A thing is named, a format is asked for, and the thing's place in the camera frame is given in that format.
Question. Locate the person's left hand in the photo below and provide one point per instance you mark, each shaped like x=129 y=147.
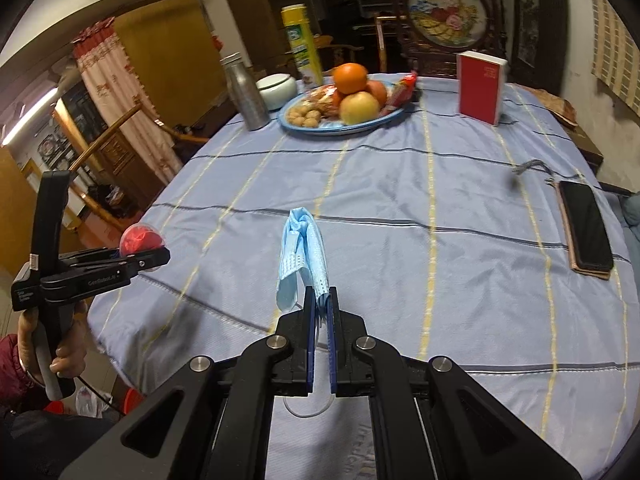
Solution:
x=70 y=355

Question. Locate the person's left forearm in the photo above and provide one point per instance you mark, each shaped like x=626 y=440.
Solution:
x=15 y=370

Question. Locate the yellow canister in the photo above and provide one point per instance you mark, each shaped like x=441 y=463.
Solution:
x=300 y=40

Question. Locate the pile of walnuts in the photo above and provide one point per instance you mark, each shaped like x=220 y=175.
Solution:
x=302 y=116

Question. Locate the blue oval plate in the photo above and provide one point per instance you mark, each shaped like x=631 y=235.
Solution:
x=320 y=129

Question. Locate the beige patterned wall cloth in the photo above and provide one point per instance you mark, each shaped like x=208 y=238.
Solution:
x=617 y=45

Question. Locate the large orange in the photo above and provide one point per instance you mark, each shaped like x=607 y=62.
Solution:
x=350 y=77

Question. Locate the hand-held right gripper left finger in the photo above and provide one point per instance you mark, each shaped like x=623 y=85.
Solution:
x=310 y=345

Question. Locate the blue face mask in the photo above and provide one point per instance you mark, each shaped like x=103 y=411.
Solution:
x=305 y=250

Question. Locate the white ceramic jar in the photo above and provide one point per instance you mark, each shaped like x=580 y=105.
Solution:
x=277 y=91

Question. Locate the blue seat cushion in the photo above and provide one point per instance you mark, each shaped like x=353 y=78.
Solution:
x=631 y=212

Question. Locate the yellow apple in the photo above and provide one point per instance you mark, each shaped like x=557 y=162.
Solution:
x=359 y=109

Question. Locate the light wooden armchair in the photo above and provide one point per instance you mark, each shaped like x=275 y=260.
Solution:
x=382 y=42

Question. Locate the white plastic bag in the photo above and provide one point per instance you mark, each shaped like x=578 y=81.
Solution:
x=90 y=402

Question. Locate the wooden chair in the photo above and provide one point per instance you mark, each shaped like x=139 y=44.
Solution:
x=107 y=135

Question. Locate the red box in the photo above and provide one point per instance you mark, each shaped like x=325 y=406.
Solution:
x=477 y=90

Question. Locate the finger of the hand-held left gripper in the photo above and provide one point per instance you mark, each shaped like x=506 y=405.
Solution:
x=100 y=277
x=90 y=256

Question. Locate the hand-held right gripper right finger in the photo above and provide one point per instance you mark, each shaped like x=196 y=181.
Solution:
x=332 y=350

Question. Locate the dark wooden side table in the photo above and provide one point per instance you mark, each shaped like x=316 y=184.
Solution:
x=585 y=147

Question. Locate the silver metal bottle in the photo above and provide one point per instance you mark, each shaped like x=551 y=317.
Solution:
x=245 y=95

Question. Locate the black smartphone in brown case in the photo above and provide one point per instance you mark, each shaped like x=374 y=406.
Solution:
x=585 y=230

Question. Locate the small orange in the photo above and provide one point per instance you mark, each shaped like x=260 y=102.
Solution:
x=378 y=92

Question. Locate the floral curtain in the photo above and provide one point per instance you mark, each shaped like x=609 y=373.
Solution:
x=115 y=75

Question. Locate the red snack packet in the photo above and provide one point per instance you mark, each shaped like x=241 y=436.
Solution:
x=400 y=92

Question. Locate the red jelly cup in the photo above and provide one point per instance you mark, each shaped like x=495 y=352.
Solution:
x=140 y=240

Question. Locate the framed wall painting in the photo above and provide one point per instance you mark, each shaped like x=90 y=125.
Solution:
x=530 y=20

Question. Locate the pile of wrapped candies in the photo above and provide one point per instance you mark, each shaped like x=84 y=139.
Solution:
x=322 y=97

